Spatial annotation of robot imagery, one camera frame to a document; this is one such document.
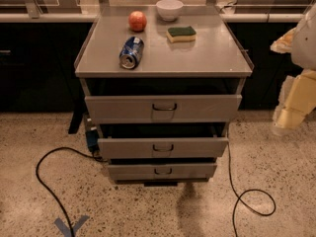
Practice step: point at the green yellow sponge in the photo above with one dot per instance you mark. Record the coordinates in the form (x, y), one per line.
(181, 34)

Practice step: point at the grey top drawer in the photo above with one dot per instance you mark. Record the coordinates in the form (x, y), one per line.
(148, 109)

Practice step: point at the orange apple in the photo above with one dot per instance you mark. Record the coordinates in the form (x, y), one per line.
(137, 21)

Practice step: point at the grey drawer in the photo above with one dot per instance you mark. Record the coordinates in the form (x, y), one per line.
(161, 172)
(145, 148)
(148, 109)

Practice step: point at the grey middle drawer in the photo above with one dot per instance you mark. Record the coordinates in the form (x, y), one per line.
(145, 148)

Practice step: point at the grey bottom drawer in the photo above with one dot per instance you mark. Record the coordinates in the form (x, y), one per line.
(161, 172)

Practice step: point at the grey drawer cabinet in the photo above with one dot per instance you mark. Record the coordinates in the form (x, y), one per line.
(213, 64)

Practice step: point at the white bowl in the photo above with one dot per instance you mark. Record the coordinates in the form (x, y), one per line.
(169, 10)

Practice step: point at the blue soda can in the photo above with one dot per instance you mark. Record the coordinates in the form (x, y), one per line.
(131, 53)

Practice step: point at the long counter ledge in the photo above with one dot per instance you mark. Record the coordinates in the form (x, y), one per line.
(82, 18)

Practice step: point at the blue tape mark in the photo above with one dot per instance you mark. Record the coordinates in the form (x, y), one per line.
(72, 229)

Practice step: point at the blue power box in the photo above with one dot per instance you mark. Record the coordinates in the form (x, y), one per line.
(92, 137)

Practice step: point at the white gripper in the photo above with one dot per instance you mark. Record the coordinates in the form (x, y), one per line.
(305, 46)

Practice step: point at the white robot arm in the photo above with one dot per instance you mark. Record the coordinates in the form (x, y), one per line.
(304, 42)

